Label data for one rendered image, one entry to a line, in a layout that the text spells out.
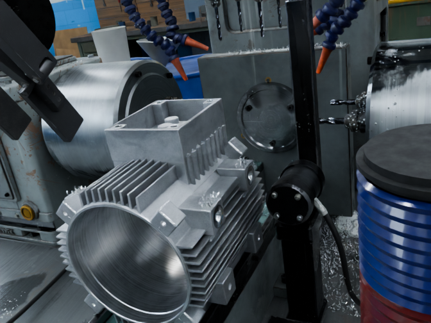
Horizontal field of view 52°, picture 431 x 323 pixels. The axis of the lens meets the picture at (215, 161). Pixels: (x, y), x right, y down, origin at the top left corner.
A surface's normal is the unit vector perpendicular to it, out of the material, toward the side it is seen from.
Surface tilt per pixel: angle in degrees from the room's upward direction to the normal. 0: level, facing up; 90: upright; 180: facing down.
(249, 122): 90
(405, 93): 54
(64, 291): 0
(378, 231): 66
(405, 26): 92
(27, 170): 90
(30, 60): 85
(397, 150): 0
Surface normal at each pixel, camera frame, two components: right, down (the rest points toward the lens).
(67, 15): -0.30, 0.40
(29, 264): -0.15, -0.92
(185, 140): 0.90, 0.03
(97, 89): -0.40, -0.40
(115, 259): 0.69, -0.46
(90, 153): -0.40, 0.54
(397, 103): -0.43, -0.14
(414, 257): -0.60, -0.03
